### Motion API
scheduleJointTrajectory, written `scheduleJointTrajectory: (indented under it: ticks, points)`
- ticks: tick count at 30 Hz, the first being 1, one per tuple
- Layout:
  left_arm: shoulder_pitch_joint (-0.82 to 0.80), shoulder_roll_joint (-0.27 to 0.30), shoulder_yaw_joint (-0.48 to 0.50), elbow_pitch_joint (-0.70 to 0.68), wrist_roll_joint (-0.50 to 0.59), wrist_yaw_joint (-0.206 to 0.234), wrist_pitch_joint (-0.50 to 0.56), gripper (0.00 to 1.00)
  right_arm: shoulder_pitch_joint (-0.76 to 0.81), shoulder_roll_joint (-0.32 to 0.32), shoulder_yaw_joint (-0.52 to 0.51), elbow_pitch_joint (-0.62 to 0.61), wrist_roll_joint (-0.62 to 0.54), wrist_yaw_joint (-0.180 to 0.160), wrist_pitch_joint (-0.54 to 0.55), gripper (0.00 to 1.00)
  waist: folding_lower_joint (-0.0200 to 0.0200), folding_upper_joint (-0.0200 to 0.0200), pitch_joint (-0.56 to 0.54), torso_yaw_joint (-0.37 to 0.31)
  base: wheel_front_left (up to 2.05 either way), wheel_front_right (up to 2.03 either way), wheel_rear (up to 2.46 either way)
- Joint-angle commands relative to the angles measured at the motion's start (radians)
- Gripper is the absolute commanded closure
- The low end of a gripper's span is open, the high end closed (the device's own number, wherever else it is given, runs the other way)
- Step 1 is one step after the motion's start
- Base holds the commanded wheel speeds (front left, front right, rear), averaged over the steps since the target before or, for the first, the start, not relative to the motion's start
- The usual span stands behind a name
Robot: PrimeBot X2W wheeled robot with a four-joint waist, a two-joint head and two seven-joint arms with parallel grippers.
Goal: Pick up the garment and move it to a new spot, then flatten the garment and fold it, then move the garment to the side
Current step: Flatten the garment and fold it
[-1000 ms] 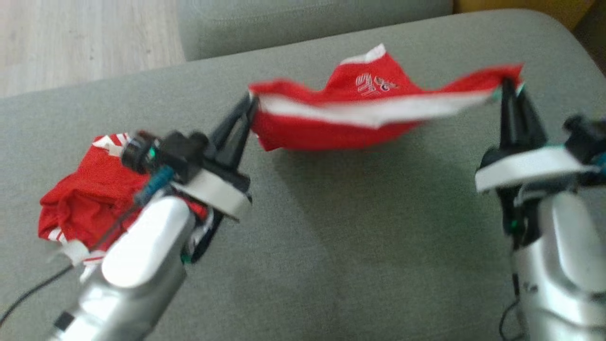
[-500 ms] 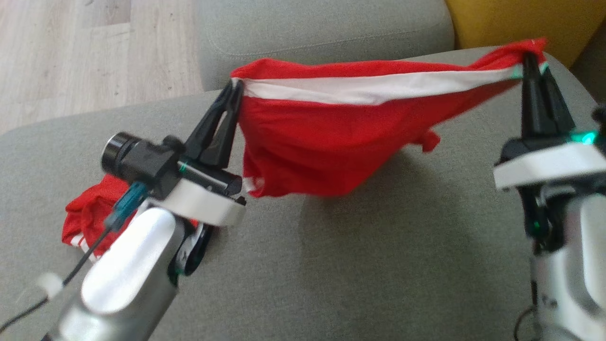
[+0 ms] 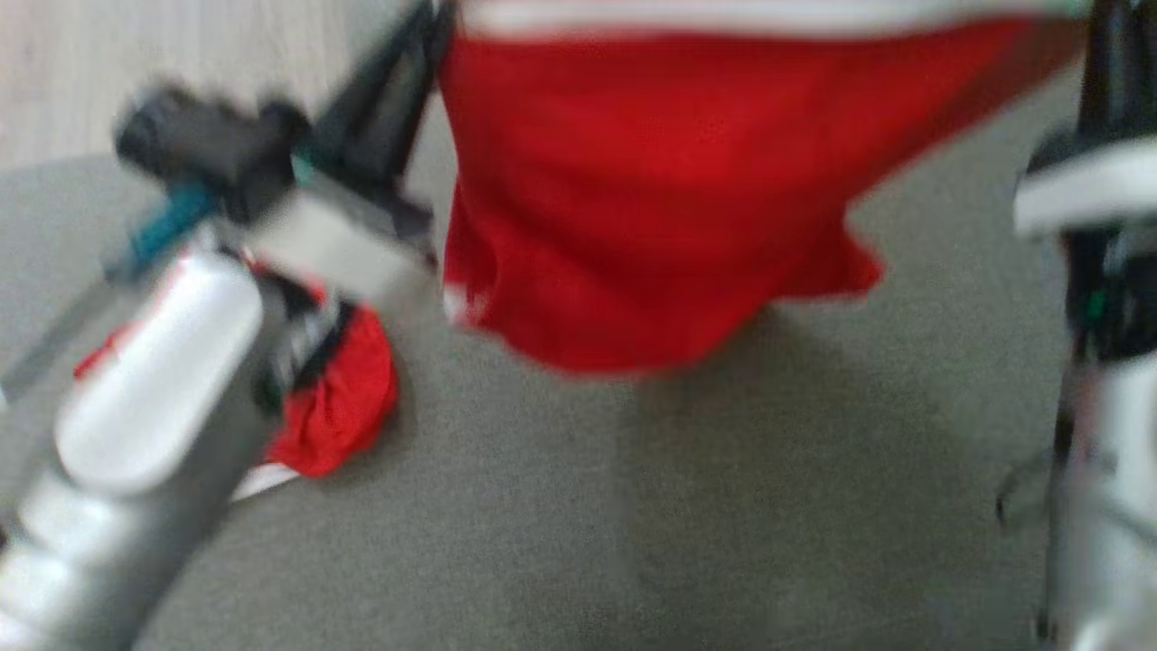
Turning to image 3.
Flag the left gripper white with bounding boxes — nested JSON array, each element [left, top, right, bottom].
[[246, 0, 458, 307]]

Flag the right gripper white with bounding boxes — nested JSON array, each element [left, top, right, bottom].
[[1012, 0, 1157, 241]]

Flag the red shorts with white stripe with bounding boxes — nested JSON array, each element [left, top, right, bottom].
[[438, 0, 1086, 376]]

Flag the red basketball jersey number 23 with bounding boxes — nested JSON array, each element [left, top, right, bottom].
[[72, 258, 400, 503]]

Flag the left camera cable teal plug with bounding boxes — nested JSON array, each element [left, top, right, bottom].
[[104, 185, 220, 281]]

